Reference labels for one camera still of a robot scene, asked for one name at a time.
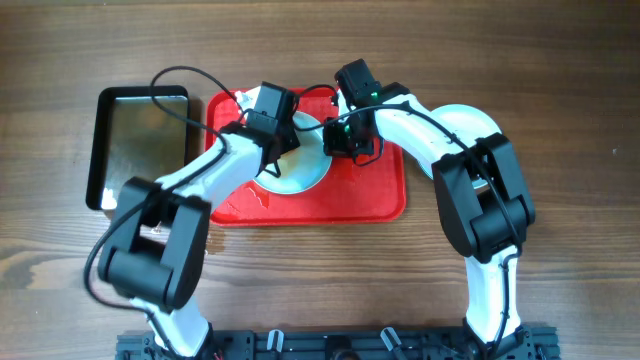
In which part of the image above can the left black cable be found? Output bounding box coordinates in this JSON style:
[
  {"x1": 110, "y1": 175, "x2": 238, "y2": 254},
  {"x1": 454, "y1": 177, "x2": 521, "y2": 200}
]
[{"x1": 82, "y1": 65, "x2": 301, "y2": 359}]

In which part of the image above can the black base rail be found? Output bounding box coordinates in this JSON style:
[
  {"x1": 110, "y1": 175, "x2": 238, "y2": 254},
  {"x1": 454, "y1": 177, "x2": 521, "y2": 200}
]
[{"x1": 114, "y1": 325, "x2": 561, "y2": 360}]

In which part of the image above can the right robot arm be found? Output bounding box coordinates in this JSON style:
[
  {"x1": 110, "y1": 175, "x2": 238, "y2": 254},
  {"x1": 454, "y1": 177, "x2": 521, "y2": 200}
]
[{"x1": 323, "y1": 59, "x2": 535, "y2": 359}]

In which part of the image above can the black metal tray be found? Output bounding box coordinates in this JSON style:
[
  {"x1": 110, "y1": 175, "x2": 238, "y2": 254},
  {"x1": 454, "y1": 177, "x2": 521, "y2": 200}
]
[{"x1": 85, "y1": 85, "x2": 190, "y2": 210}]

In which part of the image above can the white plate top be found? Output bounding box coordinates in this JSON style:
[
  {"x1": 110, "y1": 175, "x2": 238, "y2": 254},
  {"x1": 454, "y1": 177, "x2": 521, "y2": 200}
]
[{"x1": 254, "y1": 129, "x2": 332, "y2": 195}]

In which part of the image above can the red plastic tray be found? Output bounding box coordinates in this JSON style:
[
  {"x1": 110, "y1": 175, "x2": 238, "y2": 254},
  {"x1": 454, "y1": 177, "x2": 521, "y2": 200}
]
[{"x1": 204, "y1": 87, "x2": 408, "y2": 229}]

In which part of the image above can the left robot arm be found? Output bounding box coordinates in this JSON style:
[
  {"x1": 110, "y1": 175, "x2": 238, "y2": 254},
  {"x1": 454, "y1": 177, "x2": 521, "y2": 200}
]
[{"x1": 85, "y1": 82, "x2": 297, "y2": 359}]

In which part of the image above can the white plate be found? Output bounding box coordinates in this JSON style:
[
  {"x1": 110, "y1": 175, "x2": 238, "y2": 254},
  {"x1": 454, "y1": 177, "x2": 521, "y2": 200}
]
[
  {"x1": 254, "y1": 129, "x2": 332, "y2": 195},
  {"x1": 418, "y1": 104, "x2": 502, "y2": 179}
]

